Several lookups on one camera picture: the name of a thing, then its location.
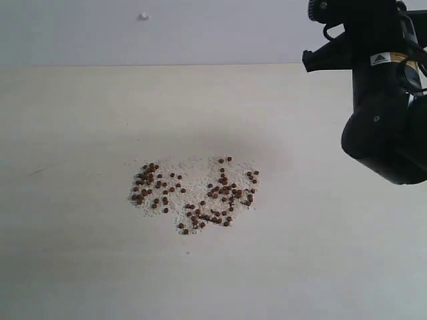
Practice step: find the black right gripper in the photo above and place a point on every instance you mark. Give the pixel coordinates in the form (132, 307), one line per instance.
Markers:
(335, 55)

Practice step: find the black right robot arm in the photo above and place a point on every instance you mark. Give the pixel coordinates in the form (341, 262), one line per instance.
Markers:
(383, 44)

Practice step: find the pile of brown beans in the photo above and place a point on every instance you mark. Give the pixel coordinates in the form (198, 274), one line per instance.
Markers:
(197, 191)

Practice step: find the small white wall fixture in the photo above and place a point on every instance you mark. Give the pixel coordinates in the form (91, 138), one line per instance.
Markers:
(143, 16)

